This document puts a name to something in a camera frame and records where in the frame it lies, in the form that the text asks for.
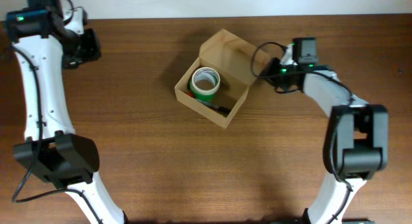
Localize brown cardboard box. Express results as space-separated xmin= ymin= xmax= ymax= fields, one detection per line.
xmin=174 ymin=29 xmax=270 ymax=128

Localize white masking tape roll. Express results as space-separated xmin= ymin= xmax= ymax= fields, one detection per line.
xmin=190 ymin=67 xmax=221 ymax=95

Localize black sharpie marker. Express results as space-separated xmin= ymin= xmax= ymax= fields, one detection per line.
xmin=196 ymin=98 xmax=231 ymax=115

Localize green tape roll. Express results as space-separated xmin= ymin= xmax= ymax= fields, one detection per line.
xmin=189 ymin=77 xmax=221 ymax=101

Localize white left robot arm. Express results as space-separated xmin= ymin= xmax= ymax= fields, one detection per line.
xmin=5 ymin=3 xmax=128 ymax=223

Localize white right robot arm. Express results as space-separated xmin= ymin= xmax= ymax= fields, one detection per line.
xmin=256 ymin=40 xmax=389 ymax=223

